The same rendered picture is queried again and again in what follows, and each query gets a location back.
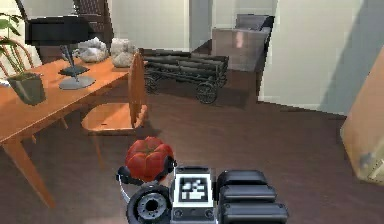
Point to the green plant in grey pot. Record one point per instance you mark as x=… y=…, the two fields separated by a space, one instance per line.
x=28 y=88

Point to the white rock-shaped lump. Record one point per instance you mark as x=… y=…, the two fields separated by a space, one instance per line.
x=122 y=53

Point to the orange wooden chair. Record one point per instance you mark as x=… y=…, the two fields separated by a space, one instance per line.
x=116 y=116

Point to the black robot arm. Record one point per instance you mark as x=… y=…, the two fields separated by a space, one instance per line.
x=245 y=200

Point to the spindle-back wooden chair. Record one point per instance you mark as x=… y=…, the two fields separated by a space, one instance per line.
x=13 y=56

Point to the red tomato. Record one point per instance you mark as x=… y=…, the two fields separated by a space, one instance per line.
x=149 y=158

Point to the dark wooden cart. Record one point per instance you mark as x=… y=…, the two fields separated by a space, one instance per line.
x=186 y=68

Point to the dark brown chair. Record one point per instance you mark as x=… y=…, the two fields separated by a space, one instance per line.
x=95 y=20

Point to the grey armchair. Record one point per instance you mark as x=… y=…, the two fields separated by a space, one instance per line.
x=238 y=45

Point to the black table lamp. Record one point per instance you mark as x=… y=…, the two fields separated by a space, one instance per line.
x=58 y=31

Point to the orange wooden table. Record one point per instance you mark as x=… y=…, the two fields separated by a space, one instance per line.
x=60 y=100

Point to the orange wooden door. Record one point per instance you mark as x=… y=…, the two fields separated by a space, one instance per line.
x=365 y=126

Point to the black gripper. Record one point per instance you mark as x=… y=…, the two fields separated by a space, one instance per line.
x=151 y=206

